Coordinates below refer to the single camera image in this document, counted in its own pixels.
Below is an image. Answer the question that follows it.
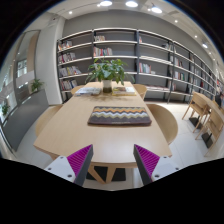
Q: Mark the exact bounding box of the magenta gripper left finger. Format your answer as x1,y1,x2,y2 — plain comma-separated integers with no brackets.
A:
44,143,95,187

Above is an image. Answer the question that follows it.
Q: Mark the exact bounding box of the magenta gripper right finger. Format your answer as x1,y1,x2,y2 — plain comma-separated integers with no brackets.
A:
133,143,181,186

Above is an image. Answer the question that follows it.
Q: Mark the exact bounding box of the zigzag patterned folded towel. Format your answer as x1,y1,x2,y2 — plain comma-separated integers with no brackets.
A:
88,106,152,126

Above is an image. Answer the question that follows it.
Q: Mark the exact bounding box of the wooden chair right near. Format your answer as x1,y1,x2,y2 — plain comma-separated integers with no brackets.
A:
147,104,178,144

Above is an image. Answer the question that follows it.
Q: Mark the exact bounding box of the wooden chair left near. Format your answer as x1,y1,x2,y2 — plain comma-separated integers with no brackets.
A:
35,105,62,136

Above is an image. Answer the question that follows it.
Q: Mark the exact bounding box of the open magazine left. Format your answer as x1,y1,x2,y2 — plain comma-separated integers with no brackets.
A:
75,87,101,96

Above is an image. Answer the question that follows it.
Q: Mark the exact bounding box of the wooden chair left far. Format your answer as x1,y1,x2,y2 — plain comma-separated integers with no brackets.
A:
70,85,84,95

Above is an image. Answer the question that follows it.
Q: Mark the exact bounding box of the wooden chair right far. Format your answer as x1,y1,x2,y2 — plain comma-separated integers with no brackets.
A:
134,84,147,99

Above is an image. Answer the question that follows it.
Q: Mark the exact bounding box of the book stack right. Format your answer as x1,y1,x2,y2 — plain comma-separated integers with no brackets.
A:
112,87,136,96

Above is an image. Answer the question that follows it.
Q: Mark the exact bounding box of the wooden side chair right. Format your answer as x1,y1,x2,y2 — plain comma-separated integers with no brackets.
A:
188,92,209,131

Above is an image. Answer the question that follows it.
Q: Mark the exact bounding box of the wooden table right side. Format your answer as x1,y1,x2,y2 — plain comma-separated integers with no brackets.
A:
195,93,224,140

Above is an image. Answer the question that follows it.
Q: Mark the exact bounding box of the large grey bookshelf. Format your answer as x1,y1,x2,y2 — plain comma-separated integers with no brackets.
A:
57,28,224,103

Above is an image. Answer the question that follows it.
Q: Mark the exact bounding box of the small plant far left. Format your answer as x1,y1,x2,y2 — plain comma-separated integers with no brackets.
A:
2,103,10,116

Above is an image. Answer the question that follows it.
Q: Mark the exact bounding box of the potted green plant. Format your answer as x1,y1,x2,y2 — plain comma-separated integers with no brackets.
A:
85,58,127,93

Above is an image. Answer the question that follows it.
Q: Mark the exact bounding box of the small plant by wall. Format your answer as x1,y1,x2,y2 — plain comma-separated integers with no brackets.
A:
31,79,43,92

